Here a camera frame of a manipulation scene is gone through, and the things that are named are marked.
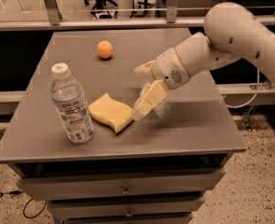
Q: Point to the metal railing frame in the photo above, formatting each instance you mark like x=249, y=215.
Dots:
x=38, y=15

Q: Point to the clear plastic water bottle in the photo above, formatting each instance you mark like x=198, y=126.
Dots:
x=71, y=104

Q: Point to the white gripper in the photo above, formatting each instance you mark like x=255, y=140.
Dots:
x=167, y=67

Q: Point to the grey drawer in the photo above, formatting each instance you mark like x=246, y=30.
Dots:
x=126, y=208
x=116, y=185

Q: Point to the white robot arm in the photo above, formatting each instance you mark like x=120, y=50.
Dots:
x=231, y=32

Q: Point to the middle grey drawer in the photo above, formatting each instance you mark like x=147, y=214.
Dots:
x=126, y=208

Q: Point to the grey drawer cabinet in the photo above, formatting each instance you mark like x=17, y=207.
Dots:
x=150, y=171

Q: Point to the orange fruit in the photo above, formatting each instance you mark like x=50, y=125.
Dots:
x=105, y=49

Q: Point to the top grey drawer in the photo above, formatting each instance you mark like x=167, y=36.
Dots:
x=116, y=185

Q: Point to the yellow sponge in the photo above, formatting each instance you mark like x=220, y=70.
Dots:
x=111, y=112

